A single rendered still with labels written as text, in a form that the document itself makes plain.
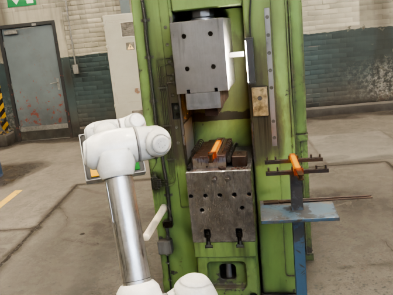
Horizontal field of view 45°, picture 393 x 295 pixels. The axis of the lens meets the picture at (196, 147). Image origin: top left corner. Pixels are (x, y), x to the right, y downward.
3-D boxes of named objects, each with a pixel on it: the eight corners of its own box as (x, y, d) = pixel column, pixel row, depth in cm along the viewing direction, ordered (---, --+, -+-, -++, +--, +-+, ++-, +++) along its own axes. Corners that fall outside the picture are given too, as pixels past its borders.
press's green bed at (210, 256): (260, 311, 294) (255, 241, 282) (200, 311, 300) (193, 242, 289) (263, 267, 346) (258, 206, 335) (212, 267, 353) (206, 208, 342)
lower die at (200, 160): (226, 167, 280) (225, 153, 278) (193, 168, 284) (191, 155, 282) (233, 149, 320) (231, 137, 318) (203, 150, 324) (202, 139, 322)
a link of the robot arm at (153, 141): (164, 120, 186) (130, 124, 183) (174, 124, 169) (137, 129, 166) (168, 152, 189) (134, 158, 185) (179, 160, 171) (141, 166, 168)
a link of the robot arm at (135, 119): (142, 119, 240) (116, 123, 237) (145, 107, 225) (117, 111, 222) (147, 139, 237) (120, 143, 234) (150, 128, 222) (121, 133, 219)
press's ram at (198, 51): (243, 89, 267) (238, 15, 257) (176, 94, 274) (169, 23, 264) (248, 81, 307) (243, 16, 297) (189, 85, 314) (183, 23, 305)
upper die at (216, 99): (221, 107, 272) (219, 91, 269) (186, 110, 275) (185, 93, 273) (228, 96, 312) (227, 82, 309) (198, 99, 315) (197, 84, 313)
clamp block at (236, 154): (247, 166, 278) (245, 155, 276) (232, 167, 279) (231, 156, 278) (248, 160, 289) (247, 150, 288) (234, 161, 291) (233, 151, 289)
